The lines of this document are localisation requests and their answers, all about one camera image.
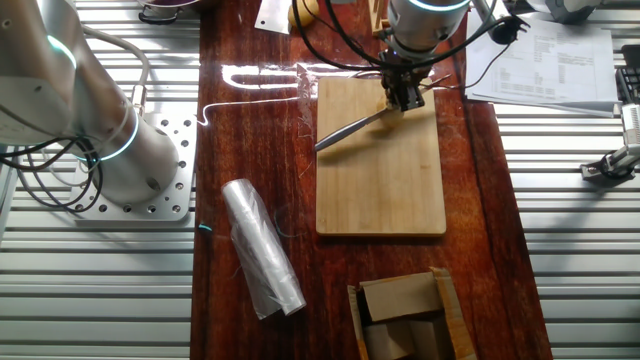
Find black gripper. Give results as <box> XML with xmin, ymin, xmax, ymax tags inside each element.
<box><xmin>377</xmin><ymin>49</ymin><xmax>432</xmax><ymax>113</ymax></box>

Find steel chef knife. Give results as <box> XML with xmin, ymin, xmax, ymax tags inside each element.
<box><xmin>314</xmin><ymin>73</ymin><xmax>453</xmax><ymax>153</ymax></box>

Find small yellow potato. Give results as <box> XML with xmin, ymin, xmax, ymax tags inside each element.
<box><xmin>375</xmin><ymin>97</ymin><xmax>406</xmax><ymax>129</ymax></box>
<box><xmin>287</xmin><ymin>0</ymin><xmax>320</xmax><ymax>28</ymax></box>

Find wooden knife rack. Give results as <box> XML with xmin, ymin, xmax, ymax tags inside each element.
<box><xmin>368</xmin><ymin>0</ymin><xmax>392</xmax><ymax>37</ymax></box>

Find bamboo cutting board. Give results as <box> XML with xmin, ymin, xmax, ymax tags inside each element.
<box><xmin>315</xmin><ymin>72</ymin><xmax>447</xmax><ymax>237</ymax></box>

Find steel cleaver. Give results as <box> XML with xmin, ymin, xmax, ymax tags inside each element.
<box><xmin>254</xmin><ymin>0</ymin><xmax>294</xmax><ymax>35</ymax></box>

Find printed white paper stack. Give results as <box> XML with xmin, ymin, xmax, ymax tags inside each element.
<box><xmin>464</xmin><ymin>7</ymin><xmax>621</xmax><ymax>119</ymax></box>

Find open cardboard box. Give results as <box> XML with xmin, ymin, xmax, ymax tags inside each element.
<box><xmin>347</xmin><ymin>266</ymin><xmax>479</xmax><ymax>360</ymax></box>

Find clear plastic bag roll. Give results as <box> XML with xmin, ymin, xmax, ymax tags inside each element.
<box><xmin>222</xmin><ymin>178</ymin><xmax>307</xmax><ymax>321</ymax></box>

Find black keyboard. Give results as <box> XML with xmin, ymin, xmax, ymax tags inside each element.
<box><xmin>614</xmin><ymin>64</ymin><xmax>640</xmax><ymax>106</ymax></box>

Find steel cooking pot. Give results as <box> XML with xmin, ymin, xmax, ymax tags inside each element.
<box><xmin>135</xmin><ymin>0</ymin><xmax>201</xmax><ymax>26</ymax></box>

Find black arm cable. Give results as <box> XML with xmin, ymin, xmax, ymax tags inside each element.
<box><xmin>291</xmin><ymin>0</ymin><xmax>516</xmax><ymax>72</ymax></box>

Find metal camera mount clamp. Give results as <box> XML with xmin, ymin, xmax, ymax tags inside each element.
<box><xmin>579</xmin><ymin>144</ymin><xmax>640</xmax><ymax>184</ymax></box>

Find grey exterior camera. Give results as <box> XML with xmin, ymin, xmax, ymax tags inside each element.
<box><xmin>619</xmin><ymin>102</ymin><xmax>640</xmax><ymax>151</ymax></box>

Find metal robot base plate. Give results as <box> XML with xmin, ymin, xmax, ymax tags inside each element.
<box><xmin>67</xmin><ymin>112</ymin><xmax>199</xmax><ymax>224</ymax></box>

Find grey hose with connector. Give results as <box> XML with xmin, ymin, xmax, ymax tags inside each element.
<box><xmin>82</xmin><ymin>24</ymin><xmax>151</xmax><ymax>119</ymax></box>

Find black base cable bundle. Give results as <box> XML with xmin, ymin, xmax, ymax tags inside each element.
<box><xmin>0</xmin><ymin>137</ymin><xmax>105</xmax><ymax>214</ymax></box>

